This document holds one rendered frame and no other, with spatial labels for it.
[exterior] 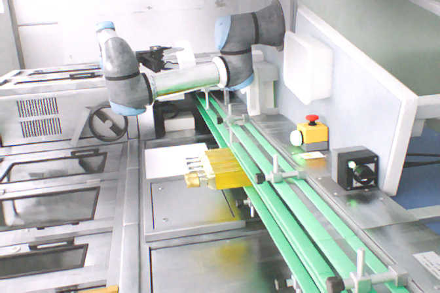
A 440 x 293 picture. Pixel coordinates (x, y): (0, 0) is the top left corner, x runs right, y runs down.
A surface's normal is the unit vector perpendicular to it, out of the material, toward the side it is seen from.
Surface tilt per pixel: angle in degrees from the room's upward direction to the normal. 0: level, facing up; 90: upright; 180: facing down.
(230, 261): 89
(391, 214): 90
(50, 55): 90
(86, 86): 90
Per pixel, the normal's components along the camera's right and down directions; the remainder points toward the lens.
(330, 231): -0.06, -0.96
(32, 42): 0.18, 0.26
